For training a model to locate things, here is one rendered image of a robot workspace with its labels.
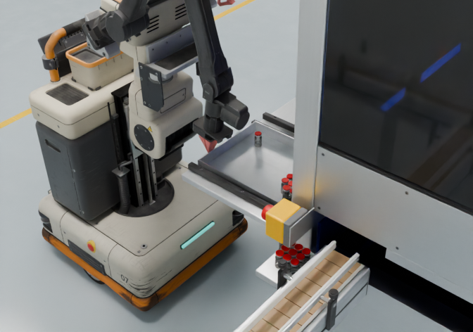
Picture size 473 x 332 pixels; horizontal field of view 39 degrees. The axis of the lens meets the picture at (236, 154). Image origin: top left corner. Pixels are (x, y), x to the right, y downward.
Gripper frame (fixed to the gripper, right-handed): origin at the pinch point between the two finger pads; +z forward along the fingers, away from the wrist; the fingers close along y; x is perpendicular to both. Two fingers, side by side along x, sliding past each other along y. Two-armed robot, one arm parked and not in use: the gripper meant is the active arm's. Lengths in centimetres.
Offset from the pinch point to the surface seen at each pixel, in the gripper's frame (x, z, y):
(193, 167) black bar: -7.6, 1.3, 0.8
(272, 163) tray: 9.7, 0.4, 15.7
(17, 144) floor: 28, 119, -153
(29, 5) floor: 140, 144, -299
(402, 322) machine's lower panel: -12, -2, 72
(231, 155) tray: 5.1, 2.4, 4.3
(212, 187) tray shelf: -9.1, 1.9, 9.7
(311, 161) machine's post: -12, -31, 39
